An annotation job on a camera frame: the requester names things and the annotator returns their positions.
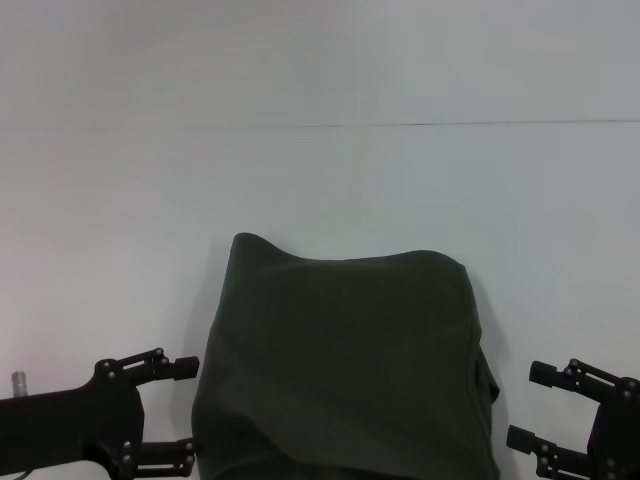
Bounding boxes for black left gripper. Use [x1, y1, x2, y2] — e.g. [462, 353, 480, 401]
[0, 347, 201, 480]

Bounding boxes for dark green FREE t-shirt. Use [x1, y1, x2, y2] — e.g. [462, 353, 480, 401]
[191, 231, 503, 480]

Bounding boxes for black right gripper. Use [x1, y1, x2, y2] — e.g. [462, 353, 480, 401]
[504, 357, 640, 480]

